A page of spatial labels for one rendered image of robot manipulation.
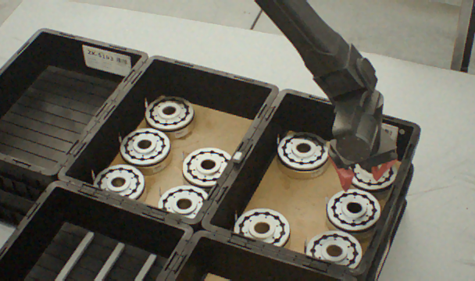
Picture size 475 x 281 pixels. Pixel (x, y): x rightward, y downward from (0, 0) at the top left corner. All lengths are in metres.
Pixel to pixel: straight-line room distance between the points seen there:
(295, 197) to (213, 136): 0.23
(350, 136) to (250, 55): 0.90
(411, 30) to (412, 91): 1.42
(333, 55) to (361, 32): 2.15
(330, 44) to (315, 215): 0.43
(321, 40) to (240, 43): 0.94
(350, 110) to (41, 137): 0.76
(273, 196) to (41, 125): 0.54
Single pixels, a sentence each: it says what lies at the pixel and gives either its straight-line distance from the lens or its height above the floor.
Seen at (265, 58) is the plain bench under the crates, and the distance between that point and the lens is 2.13.
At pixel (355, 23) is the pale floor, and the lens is 3.47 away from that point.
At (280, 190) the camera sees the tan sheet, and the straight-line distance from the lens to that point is 1.62.
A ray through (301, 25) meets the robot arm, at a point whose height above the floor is 1.30.
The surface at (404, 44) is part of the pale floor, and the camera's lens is 3.39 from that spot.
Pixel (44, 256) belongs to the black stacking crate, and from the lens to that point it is 1.57.
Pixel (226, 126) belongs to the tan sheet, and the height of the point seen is 0.83.
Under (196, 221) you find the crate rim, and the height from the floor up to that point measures 0.93.
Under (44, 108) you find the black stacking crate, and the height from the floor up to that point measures 0.83.
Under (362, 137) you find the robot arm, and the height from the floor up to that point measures 1.15.
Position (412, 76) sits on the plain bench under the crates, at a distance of 2.12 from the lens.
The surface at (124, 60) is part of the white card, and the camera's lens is 1.83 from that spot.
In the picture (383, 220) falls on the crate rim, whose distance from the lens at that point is 1.46.
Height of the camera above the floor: 2.03
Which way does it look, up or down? 44 degrees down
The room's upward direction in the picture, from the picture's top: 2 degrees counter-clockwise
